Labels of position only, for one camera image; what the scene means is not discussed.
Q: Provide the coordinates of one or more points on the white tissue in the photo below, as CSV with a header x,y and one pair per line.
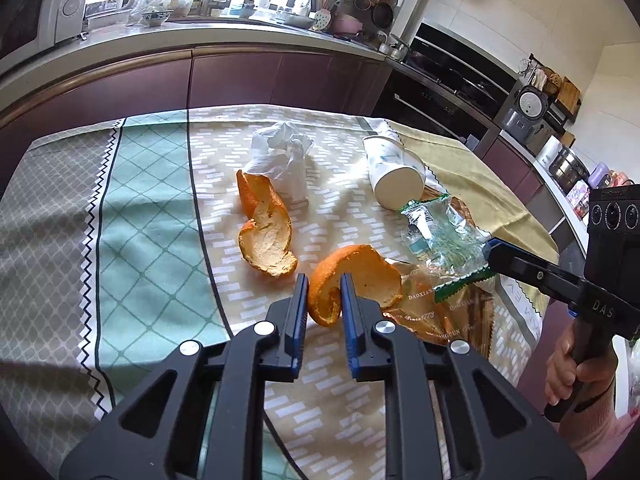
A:
x,y
280,160

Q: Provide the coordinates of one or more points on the green clear plastic wrapper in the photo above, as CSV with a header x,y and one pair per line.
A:
x,y
445,245

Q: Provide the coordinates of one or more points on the hanging black frying pan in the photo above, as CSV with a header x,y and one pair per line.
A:
x,y
383,15

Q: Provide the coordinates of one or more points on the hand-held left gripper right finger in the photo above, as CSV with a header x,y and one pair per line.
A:
x,y
350,320

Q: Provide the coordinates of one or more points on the purple kitchen cabinets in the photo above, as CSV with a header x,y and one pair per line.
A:
x,y
225,80

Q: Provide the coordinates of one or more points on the wooden cutting board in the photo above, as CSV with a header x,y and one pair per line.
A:
x,y
567,94

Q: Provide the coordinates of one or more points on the blue white ceramic bowl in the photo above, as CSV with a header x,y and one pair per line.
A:
x,y
157,17

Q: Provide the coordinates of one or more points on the person's right hand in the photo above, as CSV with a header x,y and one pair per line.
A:
x,y
560,367

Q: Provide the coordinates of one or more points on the white printed paper cup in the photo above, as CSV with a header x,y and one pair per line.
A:
x,y
395,180

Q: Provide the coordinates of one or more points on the grey rice cooker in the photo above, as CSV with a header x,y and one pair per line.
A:
x,y
525,115

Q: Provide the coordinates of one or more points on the green polka dot utensil holder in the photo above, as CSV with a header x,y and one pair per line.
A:
x,y
321,20

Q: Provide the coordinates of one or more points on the patterned tablecloth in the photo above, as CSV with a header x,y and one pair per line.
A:
x,y
150,240

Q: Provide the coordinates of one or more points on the stainless steel pot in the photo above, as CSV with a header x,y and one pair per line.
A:
x,y
567,167

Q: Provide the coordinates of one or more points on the brown gold pastry wrapper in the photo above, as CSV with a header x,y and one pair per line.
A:
x,y
430,320

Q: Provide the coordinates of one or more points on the long orange peel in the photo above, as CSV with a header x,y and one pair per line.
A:
x,y
265,240

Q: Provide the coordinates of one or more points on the kitchen countertop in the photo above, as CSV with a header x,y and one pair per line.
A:
x,y
200,35

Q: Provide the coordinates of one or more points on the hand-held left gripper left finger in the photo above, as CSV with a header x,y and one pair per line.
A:
x,y
301,310

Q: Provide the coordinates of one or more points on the person's right forearm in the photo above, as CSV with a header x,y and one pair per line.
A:
x,y
605,440

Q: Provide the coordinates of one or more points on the pink cooking pot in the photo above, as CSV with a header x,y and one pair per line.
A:
x,y
346,25

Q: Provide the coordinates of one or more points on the black built-in oven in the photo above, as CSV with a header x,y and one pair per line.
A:
x,y
450,85

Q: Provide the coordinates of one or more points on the curled orange peel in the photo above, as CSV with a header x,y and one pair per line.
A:
x,y
350,270

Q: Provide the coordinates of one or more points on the white microwave oven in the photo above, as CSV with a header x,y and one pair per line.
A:
x,y
40,5

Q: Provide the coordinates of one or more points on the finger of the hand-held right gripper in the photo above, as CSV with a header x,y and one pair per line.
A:
x,y
525,266

